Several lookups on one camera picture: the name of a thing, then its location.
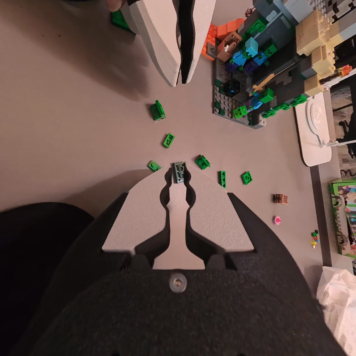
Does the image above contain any grey desk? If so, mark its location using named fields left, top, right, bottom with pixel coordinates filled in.
left=0, top=0, right=356, bottom=306

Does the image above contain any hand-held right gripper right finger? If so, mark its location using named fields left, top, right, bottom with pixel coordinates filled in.
left=184, top=166, right=255, bottom=254

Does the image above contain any black office chair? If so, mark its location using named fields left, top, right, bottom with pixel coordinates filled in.
left=335, top=110, right=356, bottom=159

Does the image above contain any green bracket brick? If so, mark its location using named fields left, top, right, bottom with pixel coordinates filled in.
left=150, top=100, right=166, bottom=121

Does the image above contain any toy brick model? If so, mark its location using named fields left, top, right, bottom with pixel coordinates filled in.
left=204, top=0, right=354, bottom=130

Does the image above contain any green brick cactus block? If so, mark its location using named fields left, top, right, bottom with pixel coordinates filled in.
left=174, top=161, right=187, bottom=184

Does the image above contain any white book stand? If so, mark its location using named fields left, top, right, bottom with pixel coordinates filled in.
left=293, top=81, right=356, bottom=168

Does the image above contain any black desk cable cover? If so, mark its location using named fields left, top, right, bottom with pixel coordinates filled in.
left=309, top=164, right=333, bottom=267

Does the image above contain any green toy set box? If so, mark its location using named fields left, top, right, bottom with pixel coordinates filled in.
left=328, top=178, right=356, bottom=259

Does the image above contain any white paper bag pile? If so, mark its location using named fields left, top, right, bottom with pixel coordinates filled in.
left=317, top=266, right=356, bottom=356

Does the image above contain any black chair armrest pad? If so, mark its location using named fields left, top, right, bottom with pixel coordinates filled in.
left=0, top=202, right=95, bottom=356

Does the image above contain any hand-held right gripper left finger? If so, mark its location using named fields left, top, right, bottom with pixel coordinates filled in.
left=101, top=166, right=173, bottom=254

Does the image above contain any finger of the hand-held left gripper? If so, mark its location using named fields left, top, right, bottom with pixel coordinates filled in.
left=177, top=0, right=217, bottom=84
left=120, top=0, right=182, bottom=87

